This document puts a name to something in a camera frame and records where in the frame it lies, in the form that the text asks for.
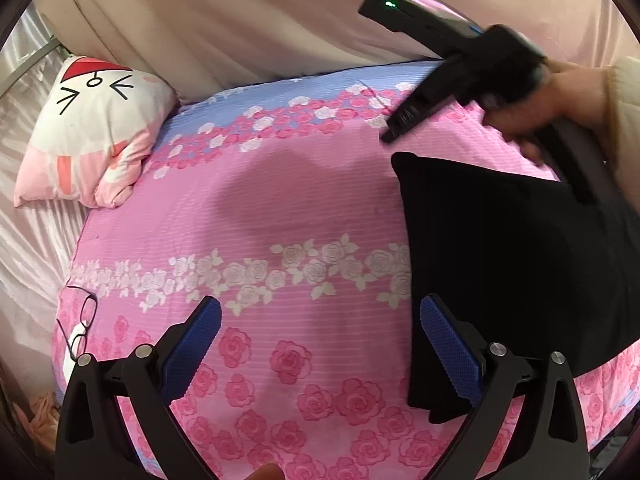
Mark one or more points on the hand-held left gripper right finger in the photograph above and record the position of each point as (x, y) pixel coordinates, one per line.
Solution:
(450, 345)

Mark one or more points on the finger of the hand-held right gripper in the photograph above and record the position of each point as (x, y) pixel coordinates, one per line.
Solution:
(412, 110)

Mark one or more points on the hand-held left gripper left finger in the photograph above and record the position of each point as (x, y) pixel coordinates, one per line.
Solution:
(192, 342)

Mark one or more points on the black pants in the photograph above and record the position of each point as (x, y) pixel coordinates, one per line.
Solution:
(500, 260)

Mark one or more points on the person's right hand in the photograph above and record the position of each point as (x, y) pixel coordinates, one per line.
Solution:
(565, 100)

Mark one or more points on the person's left hand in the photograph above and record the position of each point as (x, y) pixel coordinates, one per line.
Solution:
(262, 472)

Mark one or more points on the black rimmed eyeglasses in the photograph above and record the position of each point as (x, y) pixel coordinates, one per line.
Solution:
(89, 310)

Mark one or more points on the small white card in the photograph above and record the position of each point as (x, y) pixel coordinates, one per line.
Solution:
(75, 342)

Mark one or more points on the pink floral blanket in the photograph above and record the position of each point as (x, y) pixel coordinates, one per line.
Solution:
(275, 200)

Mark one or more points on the crumpled peach cloth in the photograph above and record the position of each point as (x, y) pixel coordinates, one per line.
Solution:
(42, 422)

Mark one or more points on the silvery pink satin sheet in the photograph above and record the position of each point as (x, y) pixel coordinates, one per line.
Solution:
(30, 240)

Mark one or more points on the beige curtain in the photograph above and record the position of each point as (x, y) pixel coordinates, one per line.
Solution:
(225, 20)

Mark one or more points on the white cartoon face pillow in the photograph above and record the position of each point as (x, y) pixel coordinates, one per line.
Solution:
(95, 130)

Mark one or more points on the grey metal bar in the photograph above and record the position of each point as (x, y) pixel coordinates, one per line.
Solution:
(30, 67)

